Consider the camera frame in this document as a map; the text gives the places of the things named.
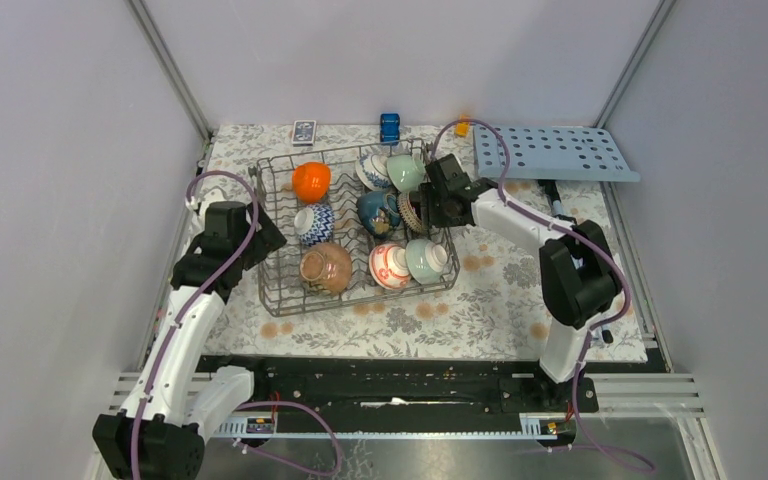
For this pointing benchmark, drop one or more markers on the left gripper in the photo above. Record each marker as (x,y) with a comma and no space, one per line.
(266,239)

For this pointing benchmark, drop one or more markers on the pale green bowl back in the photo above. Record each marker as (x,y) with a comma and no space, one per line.
(406,172)

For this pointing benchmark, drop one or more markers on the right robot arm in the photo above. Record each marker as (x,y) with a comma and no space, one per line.
(578,275)

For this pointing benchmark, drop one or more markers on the brown glazed bowl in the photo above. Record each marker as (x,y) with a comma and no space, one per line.
(326,268)

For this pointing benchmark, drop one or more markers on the red and white bowl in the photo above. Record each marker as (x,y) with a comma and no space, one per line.
(388,266)

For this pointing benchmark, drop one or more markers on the grey wire dish rack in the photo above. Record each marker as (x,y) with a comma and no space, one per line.
(280,286)

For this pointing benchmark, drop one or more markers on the dark blue glazed bowl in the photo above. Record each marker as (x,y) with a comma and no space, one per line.
(378,213)

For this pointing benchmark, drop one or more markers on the playing card box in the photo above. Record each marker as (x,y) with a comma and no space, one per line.
(303,133)

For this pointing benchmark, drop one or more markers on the floral tablecloth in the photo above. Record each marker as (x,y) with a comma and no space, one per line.
(494,311)

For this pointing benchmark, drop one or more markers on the pale green bowl front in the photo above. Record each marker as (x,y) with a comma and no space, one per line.
(426,260)

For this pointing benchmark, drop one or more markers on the pale green bowl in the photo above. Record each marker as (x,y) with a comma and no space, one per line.
(406,172)
(426,260)

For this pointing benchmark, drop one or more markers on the dark brown patterned bowl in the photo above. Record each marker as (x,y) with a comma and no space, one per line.
(410,214)

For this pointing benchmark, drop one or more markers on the light blue perforated board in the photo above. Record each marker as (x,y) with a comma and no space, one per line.
(560,153)

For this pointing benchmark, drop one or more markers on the blue floral white bowl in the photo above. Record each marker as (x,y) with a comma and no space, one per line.
(372,172)

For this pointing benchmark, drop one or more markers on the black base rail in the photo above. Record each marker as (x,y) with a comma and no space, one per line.
(411,395)

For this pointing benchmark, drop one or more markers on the blue zigzag patterned bowl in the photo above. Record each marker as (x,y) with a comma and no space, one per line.
(314,224)

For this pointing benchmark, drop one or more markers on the orange bowl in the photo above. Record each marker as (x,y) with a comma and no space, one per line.
(311,181)

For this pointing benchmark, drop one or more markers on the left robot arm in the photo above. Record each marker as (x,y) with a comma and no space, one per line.
(159,432)

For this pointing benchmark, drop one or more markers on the orange toy block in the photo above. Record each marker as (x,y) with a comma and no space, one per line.
(462,127)

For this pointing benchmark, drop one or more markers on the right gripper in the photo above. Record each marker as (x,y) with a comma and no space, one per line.
(428,215)

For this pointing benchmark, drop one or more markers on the blue toy car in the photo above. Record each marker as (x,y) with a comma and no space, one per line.
(389,128)

